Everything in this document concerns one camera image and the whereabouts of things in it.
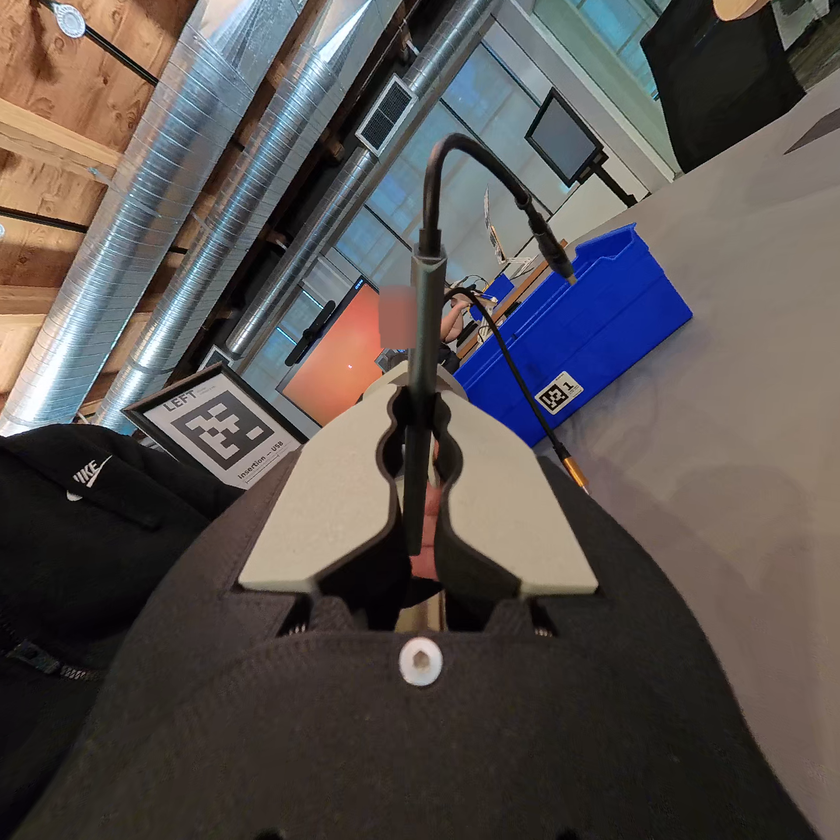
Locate white tablet stand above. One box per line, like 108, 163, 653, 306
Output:
482, 185, 538, 269

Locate black usb cable gold plugs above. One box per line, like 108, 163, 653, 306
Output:
443, 287, 592, 496

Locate silver ventilation duct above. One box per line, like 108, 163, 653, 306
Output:
98, 0, 411, 431
223, 0, 506, 358
0, 0, 322, 437

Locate blue plastic bin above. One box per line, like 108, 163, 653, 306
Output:
453, 222, 694, 448

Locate monitor with orange screen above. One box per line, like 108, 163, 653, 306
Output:
276, 276, 395, 427

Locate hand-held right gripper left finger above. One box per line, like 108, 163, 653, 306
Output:
238, 386, 404, 592

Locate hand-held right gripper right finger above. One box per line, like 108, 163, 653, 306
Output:
433, 388, 599, 595

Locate black video bar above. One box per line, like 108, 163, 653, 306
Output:
285, 300, 337, 367

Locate dark monitor on stand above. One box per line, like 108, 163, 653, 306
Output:
523, 87, 639, 206

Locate duct vent grille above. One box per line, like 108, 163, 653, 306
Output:
356, 74, 419, 156

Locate person's black jacket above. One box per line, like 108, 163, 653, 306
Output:
0, 423, 263, 840

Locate framed marker sign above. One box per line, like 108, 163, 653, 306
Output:
122, 361, 311, 492

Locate person's left hand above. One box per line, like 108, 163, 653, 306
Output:
410, 482, 450, 584

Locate grey usb hub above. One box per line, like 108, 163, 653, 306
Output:
402, 243, 448, 557

